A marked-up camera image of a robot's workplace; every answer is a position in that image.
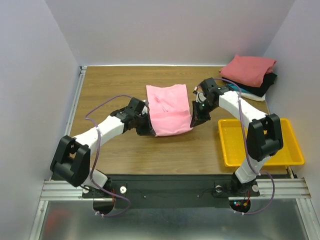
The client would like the light pink t-shirt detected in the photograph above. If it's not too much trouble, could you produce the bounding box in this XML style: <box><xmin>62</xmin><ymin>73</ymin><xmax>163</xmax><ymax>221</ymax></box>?
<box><xmin>146</xmin><ymin>84</ymin><xmax>193</xmax><ymax>137</ymax></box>

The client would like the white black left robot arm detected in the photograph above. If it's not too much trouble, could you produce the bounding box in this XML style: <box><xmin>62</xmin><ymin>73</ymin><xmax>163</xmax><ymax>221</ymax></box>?
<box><xmin>50</xmin><ymin>97</ymin><xmax>154</xmax><ymax>197</ymax></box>

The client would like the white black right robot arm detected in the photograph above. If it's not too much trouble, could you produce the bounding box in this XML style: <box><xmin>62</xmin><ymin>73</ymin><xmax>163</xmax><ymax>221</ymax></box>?
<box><xmin>190</xmin><ymin>77</ymin><xmax>284</xmax><ymax>195</ymax></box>

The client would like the yellow plastic tray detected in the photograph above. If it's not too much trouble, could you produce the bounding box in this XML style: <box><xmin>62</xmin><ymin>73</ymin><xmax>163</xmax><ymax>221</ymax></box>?
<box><xmin>217</xmin><ymin>118</ymin><xmax>305</xmax><ymax>167</ymax></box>

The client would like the folded teal t-shirt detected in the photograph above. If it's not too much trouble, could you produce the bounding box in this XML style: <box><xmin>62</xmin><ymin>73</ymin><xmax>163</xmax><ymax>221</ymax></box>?
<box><xmin>228</xmin><ymin>83</ymin><xmax>250</xmax><ymax>94</ymax></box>

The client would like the folded black t-shirt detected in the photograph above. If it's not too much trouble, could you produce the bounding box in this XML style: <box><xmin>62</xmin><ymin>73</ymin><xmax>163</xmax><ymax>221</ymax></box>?
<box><xmin>231</xmin><ymin>73</ymin><xmax>278</xmax><ymax>97</ymax></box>

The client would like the folded salmon red t-shirt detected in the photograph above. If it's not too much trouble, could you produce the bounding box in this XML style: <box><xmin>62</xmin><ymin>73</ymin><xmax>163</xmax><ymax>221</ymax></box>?
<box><xmin>219</xmin><ymin>54</ymin><xmax>277</xmax><ymax>88</ymax></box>

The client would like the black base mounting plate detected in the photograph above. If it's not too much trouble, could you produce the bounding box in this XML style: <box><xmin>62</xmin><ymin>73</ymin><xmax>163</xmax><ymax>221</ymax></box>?
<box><xmin>80</xmin><ymin>174</ymin><xmax>260</xmax><ymax>214</ymax></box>

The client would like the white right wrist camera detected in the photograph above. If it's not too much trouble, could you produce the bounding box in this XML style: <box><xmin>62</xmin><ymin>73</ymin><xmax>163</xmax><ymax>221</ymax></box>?
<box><xmin>193</xmin><ymin>86</ymin><xmax>206</xmax><ymax>103</ymax></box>

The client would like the aluminium left side rail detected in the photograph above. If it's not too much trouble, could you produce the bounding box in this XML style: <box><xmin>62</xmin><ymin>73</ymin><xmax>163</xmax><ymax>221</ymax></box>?
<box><xmin>63</xmin><ymin>66</ymin><xmax>87</xmax><ymax>136</ymax></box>

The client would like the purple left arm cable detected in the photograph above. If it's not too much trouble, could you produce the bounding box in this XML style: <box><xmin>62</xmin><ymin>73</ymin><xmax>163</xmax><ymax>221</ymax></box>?
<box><xmin>84</xmin><ymin>93</ymin><xmax>136</xmax><ymax>218</ymax></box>

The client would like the aluminium front frame rail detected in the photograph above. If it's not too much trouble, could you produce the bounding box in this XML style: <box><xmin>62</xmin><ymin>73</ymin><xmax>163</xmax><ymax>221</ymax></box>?
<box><xmin>40</xmin><ymin>178</ymin><xmax>311</xmax><ymax>201</ymax></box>

